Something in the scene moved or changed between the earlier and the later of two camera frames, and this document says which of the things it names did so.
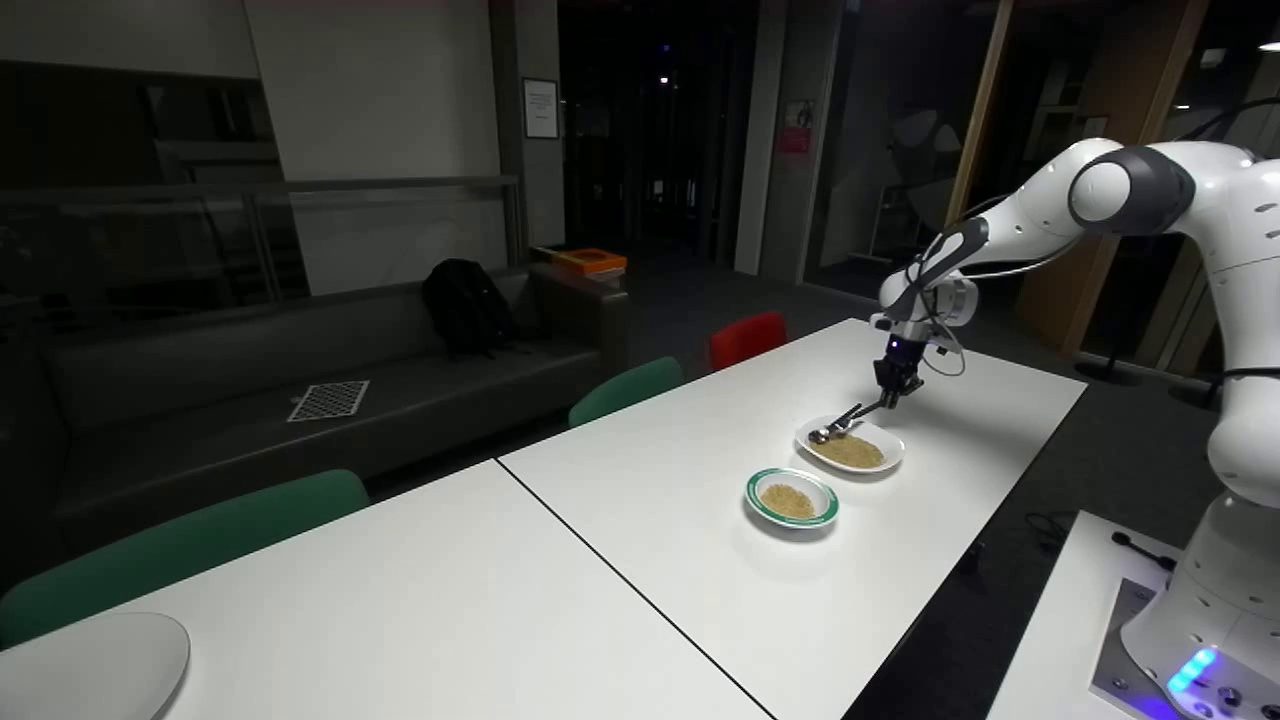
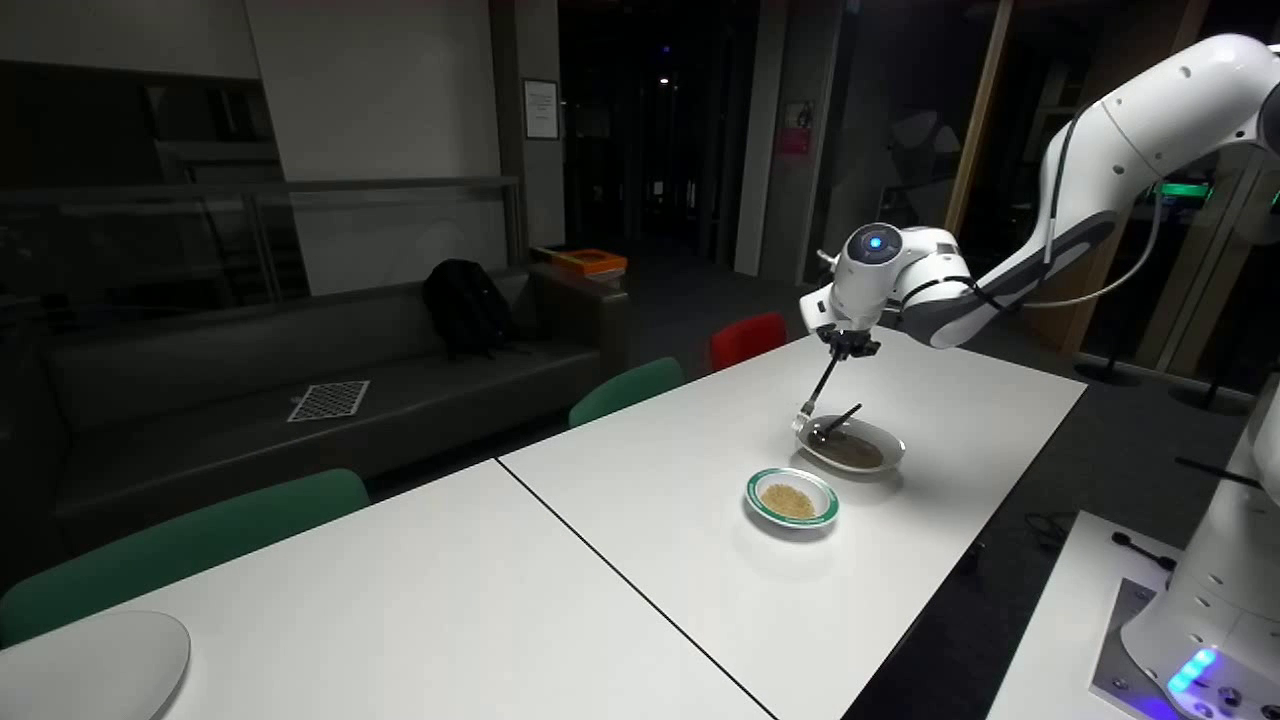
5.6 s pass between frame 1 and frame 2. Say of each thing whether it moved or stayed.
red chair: stayed
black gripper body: moved
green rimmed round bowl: stayed
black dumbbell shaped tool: stayed
